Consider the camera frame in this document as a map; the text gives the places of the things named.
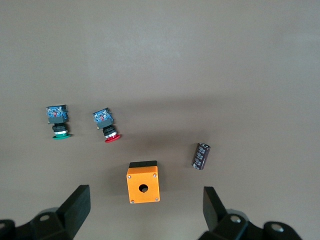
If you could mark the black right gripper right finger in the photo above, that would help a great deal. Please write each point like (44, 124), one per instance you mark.
(212, 210)

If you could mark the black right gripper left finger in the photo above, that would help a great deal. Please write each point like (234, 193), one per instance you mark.
(75, 207)

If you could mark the red push button switch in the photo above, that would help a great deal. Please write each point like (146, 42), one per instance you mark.
(103, 120)

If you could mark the dark cylindrical capacitor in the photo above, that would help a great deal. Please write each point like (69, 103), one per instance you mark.
(201, 156)

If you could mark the orange button enclosure box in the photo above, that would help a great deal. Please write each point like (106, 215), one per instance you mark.
(135, 185)

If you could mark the green push button switch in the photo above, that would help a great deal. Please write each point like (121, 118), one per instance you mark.
(58, 117)

